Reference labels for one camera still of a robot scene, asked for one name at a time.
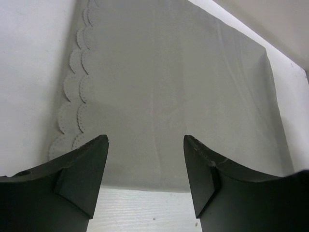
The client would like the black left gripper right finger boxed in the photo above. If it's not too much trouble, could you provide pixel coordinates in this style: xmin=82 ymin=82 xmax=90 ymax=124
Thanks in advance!
xmin=183 ymin=135 xmax=309 ymax=232

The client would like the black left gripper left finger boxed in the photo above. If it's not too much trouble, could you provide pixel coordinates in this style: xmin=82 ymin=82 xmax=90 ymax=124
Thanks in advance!
xmin=0 ymin=135 xmax=109 ymax=232

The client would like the grey cloth placemat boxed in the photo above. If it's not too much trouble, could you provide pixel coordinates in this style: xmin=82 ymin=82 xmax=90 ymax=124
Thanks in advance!
xmin=48 ymin=0 xmax=294 ymax=191

